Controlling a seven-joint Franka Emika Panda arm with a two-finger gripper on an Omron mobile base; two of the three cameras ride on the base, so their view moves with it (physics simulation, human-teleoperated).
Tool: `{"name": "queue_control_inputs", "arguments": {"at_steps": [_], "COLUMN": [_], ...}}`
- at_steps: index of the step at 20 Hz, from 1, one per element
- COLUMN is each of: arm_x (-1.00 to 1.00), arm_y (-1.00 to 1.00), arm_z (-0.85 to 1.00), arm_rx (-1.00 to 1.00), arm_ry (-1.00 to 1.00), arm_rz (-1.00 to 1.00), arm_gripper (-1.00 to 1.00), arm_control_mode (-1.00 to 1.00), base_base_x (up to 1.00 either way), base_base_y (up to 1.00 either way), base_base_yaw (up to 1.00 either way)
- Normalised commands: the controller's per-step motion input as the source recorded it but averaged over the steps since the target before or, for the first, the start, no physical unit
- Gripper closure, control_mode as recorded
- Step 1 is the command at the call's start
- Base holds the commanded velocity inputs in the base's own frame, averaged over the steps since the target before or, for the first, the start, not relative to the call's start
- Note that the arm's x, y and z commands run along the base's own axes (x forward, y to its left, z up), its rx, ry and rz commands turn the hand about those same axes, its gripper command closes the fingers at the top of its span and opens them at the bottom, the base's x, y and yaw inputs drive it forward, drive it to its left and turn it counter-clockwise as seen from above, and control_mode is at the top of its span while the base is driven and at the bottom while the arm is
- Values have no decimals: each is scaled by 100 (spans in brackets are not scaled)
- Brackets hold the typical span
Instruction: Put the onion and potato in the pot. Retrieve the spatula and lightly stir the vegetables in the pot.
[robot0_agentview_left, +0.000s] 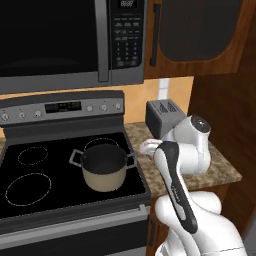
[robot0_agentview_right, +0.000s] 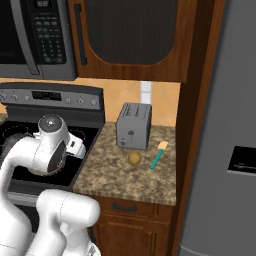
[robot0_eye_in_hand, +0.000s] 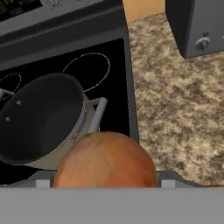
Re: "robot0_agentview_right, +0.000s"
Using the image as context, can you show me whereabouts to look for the teal-handled spatula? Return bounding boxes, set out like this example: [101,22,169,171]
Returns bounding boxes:
[150,140,170,171]

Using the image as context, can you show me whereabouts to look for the grey fridge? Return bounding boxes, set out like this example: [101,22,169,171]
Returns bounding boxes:
[179,0,256,256]

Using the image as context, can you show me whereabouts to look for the grey microwave door handle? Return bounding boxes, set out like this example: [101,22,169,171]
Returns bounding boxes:
[9,0,42,76]

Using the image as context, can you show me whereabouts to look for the brown wooden drawer front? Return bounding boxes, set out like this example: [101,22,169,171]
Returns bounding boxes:
[95,195,175,224]

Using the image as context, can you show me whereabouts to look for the black cupboard door handle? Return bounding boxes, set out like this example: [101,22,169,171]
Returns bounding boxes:
[73,3,89,67]

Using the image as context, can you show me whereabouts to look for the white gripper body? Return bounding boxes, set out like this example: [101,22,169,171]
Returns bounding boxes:
[67,130,87,160]

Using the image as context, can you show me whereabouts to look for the grey toaster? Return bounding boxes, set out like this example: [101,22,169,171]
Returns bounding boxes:
[115,102,153,151]

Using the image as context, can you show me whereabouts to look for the brown wooden side panel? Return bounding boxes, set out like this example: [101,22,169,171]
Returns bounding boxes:
[166,0,228,256]

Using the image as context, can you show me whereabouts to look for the brown potato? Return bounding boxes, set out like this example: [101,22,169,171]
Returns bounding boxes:
[127,149,143,166]

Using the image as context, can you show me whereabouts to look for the black drawer handle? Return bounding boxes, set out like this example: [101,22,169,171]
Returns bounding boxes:
[111,201,139,213]

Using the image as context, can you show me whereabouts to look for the grey microwave oven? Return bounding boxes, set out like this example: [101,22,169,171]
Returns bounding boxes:
[0,0,79,81]

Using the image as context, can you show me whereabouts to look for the white wall socket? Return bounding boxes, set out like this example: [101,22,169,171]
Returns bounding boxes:
[139,80,153,105]

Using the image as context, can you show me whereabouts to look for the brown wooden lower cupboard door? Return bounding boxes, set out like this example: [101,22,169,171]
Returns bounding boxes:
[91,216,172,256]

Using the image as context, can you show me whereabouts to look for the black stove with hob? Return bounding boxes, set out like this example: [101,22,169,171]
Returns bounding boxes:
[0,82,106,256]

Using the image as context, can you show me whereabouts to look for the brown wooden cupboard door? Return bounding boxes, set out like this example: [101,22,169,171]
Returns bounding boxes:
[91,216,172,256]
[67,0,217,84]

